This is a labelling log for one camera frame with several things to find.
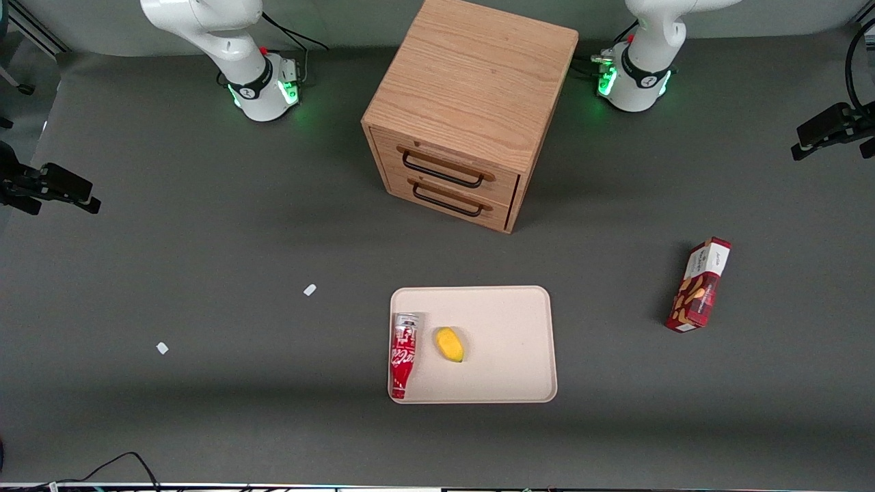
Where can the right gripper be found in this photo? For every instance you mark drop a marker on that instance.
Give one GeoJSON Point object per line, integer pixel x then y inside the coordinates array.
{"type": "Point", "coordinates": [14, 179]}

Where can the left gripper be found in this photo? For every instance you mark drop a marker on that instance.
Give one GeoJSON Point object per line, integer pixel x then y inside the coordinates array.
{"type": "Point", "coordinates": [852, 120]}

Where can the red cookie box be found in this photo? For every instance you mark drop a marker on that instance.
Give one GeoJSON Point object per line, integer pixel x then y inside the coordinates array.
{"type": "Point", "coordinates": [697, 287]}

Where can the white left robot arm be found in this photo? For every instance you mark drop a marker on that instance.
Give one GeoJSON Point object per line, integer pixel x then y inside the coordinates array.
{"type": "Point", "coordinates": [641, 83]}

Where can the beige rectangular tray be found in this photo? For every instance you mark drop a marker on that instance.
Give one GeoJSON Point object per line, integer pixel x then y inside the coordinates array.
{"type": "Point", "coordinates": [506, 342]}

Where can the black caster foot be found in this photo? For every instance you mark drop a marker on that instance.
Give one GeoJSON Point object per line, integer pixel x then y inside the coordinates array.
{"type": "Point", "coordinates": [26, 89]}

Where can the wooden two-drawer cabinet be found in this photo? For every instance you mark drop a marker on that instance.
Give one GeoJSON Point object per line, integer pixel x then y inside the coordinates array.
{"type": "Point", "coordinates": [472, 75]}

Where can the red cola bottle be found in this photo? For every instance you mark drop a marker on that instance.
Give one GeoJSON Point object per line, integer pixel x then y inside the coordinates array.
{"type": "Point", "coordinates": [403, 355]}

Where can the yellow mango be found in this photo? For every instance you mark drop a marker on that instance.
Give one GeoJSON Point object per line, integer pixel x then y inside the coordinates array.
{"type": "Point", "coordinates": [449, 344]}

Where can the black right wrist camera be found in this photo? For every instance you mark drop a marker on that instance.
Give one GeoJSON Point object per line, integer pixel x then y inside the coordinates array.
{"type": "Point", "coordinates": [65, 182]}

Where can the aluminium frame rail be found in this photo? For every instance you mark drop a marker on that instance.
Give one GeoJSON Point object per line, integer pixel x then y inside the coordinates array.
{"type": "Point", "coordinates": [35, 27]}

